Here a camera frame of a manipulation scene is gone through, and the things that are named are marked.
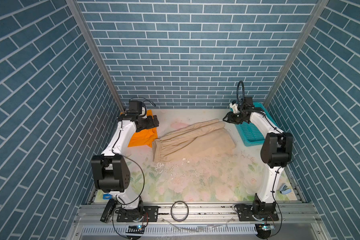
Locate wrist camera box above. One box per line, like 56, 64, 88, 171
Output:
127, 100, 147, 118
230, 97, 254, 114

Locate black device beside left base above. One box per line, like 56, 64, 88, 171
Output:
100, 199, 118, 223

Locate beige shorts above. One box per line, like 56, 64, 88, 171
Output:
152, 119, 236, 163

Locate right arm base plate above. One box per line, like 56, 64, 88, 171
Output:
234, 204, 280, 222

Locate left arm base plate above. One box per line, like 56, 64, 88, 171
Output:
116, 206, 159, 223

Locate orange shorts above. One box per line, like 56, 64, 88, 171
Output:
115, 110, 158, 153

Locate aluminium front rail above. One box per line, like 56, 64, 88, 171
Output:
67, 202, 330, 240

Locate right aluminium corner post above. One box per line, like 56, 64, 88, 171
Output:
263, 0, 329, 107

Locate aluminium corner post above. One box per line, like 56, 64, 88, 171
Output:
66, 0, 125, 112
263, 0, 329, 107

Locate coiled black cable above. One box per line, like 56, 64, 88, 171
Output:
170, 200, 190, 223

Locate black right arm cable loop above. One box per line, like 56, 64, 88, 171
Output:
236, 80, 246, 106

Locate left aluminium corner post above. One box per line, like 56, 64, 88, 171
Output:
66, 0, 125, 112

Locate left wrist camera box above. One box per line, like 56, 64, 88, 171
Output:
127, 100, 147, 118

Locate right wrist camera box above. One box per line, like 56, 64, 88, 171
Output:
230, 97, 254, 114

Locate teal plastic basket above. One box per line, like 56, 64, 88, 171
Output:
229, 102, 278, 147

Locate small blue white clip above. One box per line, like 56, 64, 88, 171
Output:
279, 184, 292, 195

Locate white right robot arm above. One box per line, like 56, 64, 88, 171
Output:
223, 104, 294, 211

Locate small white blue box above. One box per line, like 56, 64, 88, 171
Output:
103, 193, 113, 200

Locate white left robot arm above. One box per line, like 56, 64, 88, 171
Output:
91, 114, 159, 210

